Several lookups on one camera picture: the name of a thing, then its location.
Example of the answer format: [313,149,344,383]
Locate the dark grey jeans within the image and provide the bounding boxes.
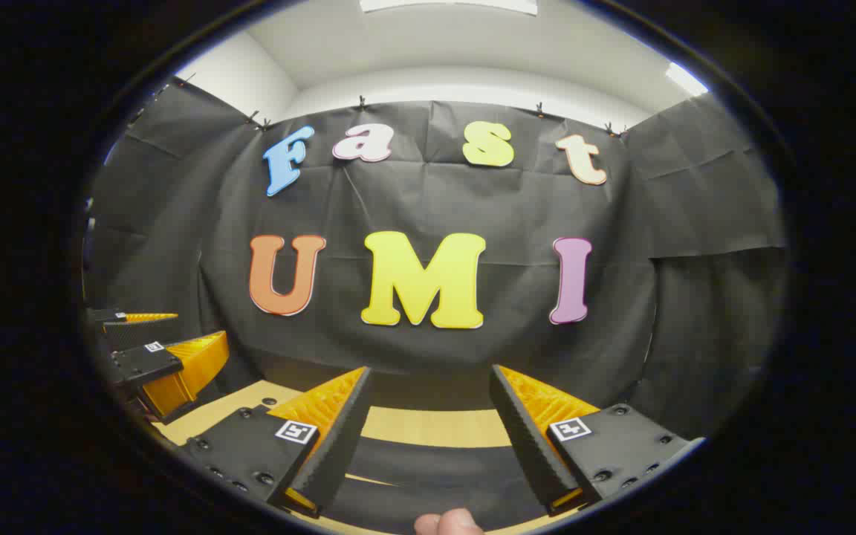
[324,437,548,533]

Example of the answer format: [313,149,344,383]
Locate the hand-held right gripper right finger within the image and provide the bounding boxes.
[489,364,705,518]

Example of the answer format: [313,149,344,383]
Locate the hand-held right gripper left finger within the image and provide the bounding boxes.
[179,366,375,519]

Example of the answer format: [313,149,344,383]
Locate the small ceiling light panel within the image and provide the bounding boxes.
[666,62,709,97]

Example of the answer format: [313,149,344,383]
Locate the long ceiling light panel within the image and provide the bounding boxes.
[360,0,539,16]

